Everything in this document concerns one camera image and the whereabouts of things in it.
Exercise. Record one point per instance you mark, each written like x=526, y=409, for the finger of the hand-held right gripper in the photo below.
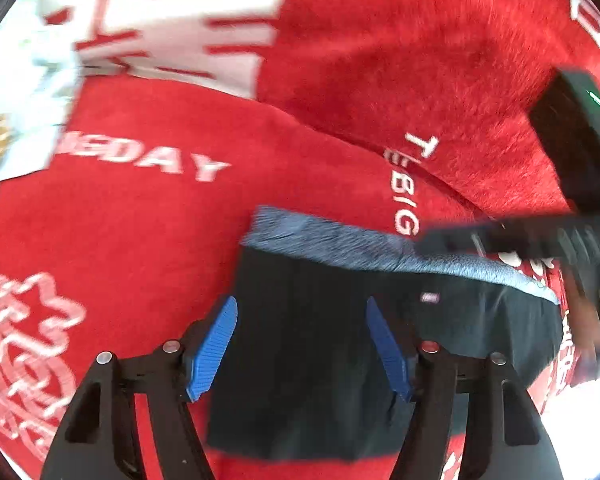
x=505, y=237

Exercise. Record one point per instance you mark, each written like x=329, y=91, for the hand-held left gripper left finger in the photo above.
x=215, y=345

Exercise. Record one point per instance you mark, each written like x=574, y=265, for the red printed blanket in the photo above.
x=355, y=60

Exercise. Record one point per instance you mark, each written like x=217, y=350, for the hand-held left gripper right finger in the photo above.
x=387, y=345

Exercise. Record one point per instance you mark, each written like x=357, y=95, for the light floral cloth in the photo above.
x=20, y=90

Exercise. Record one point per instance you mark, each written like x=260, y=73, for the black pants with blue waistband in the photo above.
x=305, y=335

